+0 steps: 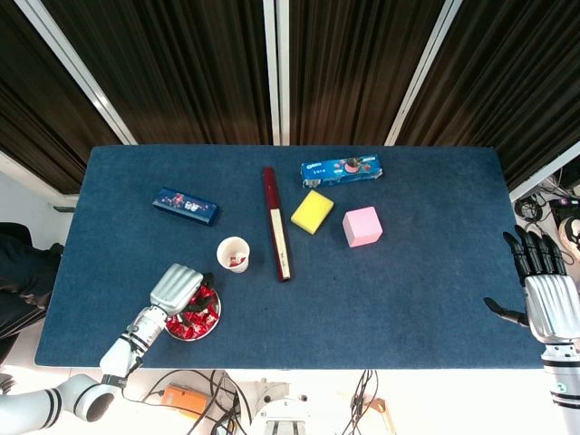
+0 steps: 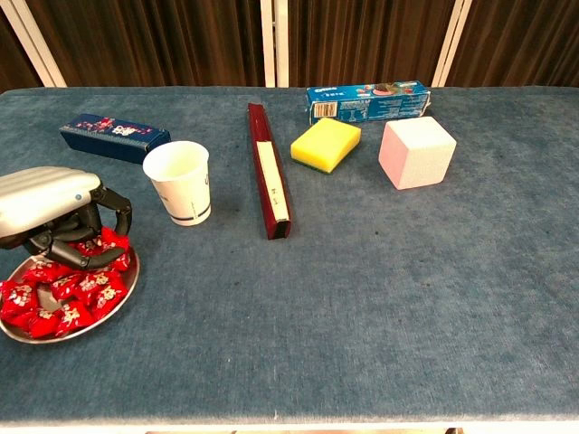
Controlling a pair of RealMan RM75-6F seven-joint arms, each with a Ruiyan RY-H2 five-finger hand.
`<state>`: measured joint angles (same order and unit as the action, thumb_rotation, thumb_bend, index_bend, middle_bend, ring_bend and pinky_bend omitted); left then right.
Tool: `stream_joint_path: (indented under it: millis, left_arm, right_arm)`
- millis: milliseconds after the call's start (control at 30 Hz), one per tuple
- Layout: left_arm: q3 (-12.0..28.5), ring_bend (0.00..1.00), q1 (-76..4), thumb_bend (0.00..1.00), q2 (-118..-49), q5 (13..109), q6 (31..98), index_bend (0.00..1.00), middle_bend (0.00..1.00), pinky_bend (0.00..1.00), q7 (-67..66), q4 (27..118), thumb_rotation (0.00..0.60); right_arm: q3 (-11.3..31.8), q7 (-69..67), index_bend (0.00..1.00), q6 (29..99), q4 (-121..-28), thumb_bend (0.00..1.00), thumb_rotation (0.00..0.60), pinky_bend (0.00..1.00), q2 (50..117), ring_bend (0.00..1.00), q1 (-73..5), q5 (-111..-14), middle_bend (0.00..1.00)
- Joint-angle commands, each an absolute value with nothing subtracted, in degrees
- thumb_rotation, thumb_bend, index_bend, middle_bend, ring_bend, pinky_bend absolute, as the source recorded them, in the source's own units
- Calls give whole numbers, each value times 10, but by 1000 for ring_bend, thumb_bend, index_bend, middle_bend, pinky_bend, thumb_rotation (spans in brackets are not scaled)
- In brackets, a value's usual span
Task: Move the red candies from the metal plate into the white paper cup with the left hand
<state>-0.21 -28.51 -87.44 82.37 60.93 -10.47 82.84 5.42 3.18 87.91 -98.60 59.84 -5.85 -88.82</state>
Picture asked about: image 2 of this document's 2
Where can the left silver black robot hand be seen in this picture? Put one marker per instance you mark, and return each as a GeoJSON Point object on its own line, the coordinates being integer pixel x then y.
{"type": "Point", "coordinates": [40, 199]}

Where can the round silver metal plate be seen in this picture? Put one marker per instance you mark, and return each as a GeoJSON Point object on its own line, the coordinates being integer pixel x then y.
{"type": "Point", "coordinates": [18, 335]}

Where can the white paper cup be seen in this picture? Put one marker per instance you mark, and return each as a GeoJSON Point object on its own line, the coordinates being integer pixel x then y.
{"type": "Point", "coordinates": [185, 199]}

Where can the navy floral print box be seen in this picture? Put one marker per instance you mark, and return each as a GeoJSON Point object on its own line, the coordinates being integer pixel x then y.
{"type": "Point", "coordinates": [113, 135]}

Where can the dark brown pleated curtain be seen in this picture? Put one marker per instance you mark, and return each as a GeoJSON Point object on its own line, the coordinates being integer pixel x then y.
{"type": "Point", "coordinates": [520, 40]}
{"type": "Point", "coordinates": [13, 63]}
{"type": "Point", "coordinates": [362, 40]}
{"type": "Point", "coordinates": [158, 40]}

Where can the long dark red box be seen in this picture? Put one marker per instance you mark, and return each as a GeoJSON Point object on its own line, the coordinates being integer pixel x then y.
{"type": "Point", "coordinates": [260, 131]}

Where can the yellow sponge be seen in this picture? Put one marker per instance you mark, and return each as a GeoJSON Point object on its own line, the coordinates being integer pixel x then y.
{"type": "Point", "coordinates": [323, 142]}

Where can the blue felt table cloth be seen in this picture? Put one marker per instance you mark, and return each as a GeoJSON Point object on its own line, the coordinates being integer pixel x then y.
{"type": "Point", "coordinates": [362, 294]}

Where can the blue Oreo cookie box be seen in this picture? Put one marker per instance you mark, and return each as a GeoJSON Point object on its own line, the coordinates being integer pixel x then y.
{"type": "Point", "coordinates": [384, 106]}

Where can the pink foam cube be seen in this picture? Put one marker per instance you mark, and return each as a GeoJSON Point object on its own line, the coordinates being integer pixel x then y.
{"type": "Point", "coordinates": [420, 153]}

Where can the white metal frame post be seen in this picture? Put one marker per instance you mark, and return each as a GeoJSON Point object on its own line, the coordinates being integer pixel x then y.
{"type": "Point", "coordinates": [451, 45]}
{"type": "Point", "coordinates": [268, 45]}
{"type": "Point", "coordinates": [40, 50]}
{"type": "Point", "coordinates": [282, 45]}

